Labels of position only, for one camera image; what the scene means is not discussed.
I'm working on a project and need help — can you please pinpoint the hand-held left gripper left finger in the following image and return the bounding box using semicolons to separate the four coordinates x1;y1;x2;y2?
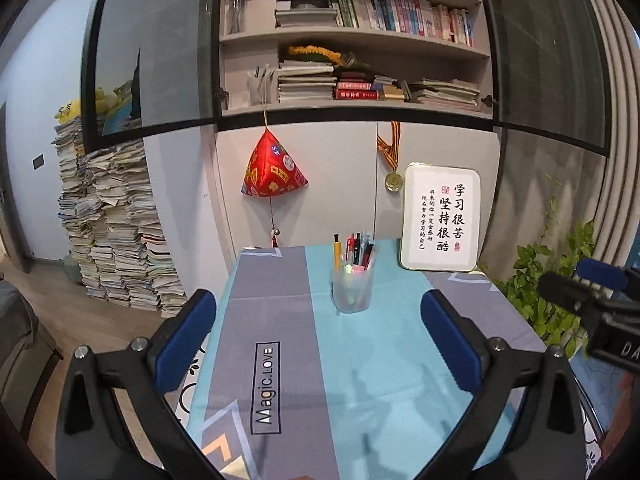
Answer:
52;288;218;480

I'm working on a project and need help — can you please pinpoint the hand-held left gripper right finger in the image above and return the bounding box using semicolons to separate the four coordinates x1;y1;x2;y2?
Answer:
420;288;586;480

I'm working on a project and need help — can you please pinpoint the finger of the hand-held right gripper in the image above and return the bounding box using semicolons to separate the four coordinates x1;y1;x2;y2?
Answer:
537;271;608;317
575;258;630;292

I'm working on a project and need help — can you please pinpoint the translucent plastic cup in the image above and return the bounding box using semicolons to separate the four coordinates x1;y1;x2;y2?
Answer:
331;264;376;315

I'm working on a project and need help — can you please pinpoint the green leafy plant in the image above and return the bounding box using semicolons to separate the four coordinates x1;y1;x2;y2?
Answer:
480;175;598;361

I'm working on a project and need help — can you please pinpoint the blue grey printed tablecloth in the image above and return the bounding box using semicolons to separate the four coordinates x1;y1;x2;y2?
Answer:
172;245;556;480

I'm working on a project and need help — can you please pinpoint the tall pile of books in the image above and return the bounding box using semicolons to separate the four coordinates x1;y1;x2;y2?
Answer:
52;117;188;318

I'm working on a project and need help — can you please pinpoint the framed calligraphy sign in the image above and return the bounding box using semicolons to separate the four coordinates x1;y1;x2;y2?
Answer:
398;162;483;273

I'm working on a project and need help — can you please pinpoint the grey pleated curtain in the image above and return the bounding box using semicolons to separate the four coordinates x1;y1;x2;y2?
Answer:
575;0;640;271

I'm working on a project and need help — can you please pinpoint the gold medal striped ribbon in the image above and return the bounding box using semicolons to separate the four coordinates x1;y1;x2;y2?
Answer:
376;121;404;193

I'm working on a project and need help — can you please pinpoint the red pyramid hanging ornament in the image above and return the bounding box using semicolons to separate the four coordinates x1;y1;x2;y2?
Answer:
241;105;309;250

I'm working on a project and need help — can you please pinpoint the low stack of magazines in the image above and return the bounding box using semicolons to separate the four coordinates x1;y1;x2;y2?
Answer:
407;78;482;107

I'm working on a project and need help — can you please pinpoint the dark glass cabinet door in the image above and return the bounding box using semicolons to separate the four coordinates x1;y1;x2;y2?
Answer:
475;0;611;156

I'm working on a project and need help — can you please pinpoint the yellow plush toy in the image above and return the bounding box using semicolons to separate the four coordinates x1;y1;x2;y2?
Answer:
54;87;121;123

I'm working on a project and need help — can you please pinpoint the clear shelf pen holder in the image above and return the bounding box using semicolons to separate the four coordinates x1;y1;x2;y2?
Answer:
246;65;276;107

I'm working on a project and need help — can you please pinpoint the thick red book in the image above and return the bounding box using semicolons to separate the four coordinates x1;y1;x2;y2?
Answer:
334;80;378;101

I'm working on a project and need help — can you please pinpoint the thick stack of magazines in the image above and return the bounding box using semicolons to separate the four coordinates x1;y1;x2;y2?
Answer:
276;60;338;105

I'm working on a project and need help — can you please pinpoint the wide glass cabinet door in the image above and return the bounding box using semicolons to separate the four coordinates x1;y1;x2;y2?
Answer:
80;0;223;136

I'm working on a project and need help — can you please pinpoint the short row of upright books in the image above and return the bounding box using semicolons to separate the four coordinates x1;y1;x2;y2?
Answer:
327;0;475;47

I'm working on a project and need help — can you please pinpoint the yellow flower garland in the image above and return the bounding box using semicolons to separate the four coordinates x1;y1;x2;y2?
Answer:
286;44;346;65

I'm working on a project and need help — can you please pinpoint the clear drinking glass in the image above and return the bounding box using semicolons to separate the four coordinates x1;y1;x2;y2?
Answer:
227;0;248;35

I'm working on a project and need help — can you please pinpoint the stack of grey trays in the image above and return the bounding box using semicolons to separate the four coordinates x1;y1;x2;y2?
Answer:
274;2;338;27

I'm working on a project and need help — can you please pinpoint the grey wall bookshelf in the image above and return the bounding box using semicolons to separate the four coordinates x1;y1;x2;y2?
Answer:
215;0;496;121

